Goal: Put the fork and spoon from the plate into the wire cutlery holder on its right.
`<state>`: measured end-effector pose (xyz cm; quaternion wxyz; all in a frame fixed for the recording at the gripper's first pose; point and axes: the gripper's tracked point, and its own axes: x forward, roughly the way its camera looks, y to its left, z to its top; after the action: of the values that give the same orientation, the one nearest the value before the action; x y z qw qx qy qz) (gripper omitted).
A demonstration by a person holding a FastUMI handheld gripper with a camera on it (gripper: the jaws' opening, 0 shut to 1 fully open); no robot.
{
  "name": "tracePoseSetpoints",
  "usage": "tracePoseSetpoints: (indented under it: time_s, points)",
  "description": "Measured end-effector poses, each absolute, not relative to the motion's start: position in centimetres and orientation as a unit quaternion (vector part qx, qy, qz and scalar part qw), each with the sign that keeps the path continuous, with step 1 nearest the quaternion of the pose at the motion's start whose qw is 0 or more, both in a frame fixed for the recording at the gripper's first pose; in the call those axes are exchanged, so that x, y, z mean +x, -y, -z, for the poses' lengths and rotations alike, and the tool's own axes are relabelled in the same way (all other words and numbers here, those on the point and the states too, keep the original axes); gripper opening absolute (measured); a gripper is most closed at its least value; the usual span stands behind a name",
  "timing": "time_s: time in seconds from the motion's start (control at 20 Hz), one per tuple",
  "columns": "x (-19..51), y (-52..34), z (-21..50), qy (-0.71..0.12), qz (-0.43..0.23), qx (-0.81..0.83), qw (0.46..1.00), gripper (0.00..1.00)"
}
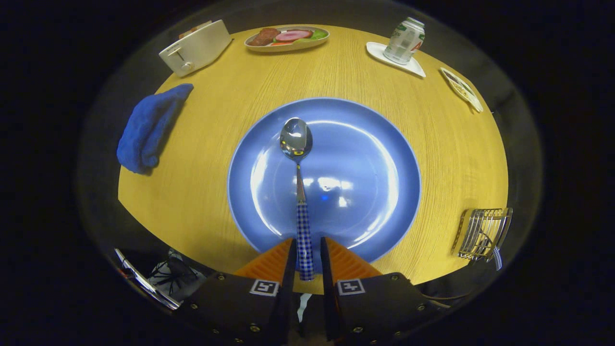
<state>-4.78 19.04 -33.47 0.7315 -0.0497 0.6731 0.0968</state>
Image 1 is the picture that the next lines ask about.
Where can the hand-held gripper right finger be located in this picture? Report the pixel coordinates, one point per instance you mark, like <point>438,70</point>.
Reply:
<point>326,274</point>

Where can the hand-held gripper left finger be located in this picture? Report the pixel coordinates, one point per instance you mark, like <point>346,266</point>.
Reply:
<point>289,269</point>

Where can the blue round plate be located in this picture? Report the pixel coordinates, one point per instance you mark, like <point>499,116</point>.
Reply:
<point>370,182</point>

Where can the blue folded cloth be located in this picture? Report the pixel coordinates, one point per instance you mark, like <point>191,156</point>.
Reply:
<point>149,129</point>

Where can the white square coaster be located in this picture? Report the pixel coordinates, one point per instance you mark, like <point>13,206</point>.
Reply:
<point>413,69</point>

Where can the beige oval plate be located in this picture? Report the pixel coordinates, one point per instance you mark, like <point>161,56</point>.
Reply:
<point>298,45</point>

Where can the white divided snack tray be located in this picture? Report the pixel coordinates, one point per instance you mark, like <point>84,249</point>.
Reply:
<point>461,89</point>

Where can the brown toy meat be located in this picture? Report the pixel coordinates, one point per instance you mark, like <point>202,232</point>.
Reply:
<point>263,37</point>

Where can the pink toy ham slice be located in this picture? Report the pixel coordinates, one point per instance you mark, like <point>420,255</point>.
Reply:
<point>294,35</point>

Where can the green toy lettuce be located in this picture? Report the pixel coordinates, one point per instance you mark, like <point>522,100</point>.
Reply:
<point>319,34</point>

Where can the cream white toaster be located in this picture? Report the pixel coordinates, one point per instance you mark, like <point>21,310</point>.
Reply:
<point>197,50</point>

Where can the white drink bottle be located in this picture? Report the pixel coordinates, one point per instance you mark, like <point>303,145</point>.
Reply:
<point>404,41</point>

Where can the toast slice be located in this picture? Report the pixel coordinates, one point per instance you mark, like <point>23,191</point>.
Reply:
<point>194,29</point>

